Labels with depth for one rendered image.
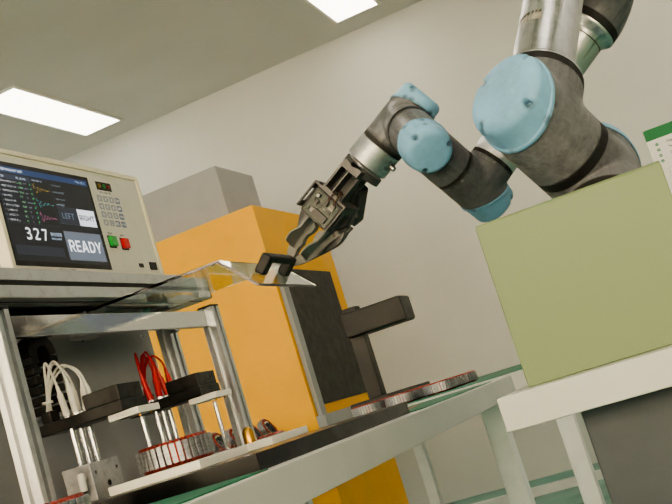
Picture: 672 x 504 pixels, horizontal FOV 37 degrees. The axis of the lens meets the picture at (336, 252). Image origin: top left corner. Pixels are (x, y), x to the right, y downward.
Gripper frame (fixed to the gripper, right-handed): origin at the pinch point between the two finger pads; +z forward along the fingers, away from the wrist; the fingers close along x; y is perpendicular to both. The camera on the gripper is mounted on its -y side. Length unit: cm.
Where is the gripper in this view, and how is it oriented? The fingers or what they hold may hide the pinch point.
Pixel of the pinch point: (295, 259)
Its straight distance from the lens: 171.1
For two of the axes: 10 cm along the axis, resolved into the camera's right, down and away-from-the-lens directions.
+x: 7.0, 6.5, -2.9
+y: -3.5, -0.4, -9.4
